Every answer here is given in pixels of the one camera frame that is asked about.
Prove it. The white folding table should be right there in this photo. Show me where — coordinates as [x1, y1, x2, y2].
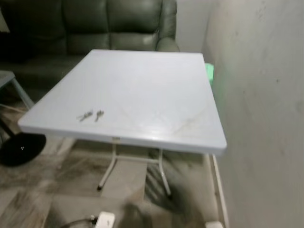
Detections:
[18, 49, 228, 198]

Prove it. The silver key bunch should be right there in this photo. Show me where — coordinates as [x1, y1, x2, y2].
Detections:
[78, 111, 94, 122]

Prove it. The white power strip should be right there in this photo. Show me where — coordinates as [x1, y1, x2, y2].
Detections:
[94, 212, 116, 228]

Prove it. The dark green leather sofa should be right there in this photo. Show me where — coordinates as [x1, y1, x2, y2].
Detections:
[0, 0, 181, 92]

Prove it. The black round base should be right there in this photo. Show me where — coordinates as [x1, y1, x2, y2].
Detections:
[0, 133, 47, 167]

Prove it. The black power strip cable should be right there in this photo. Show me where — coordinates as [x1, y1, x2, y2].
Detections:
[59, 216, 98, 228]

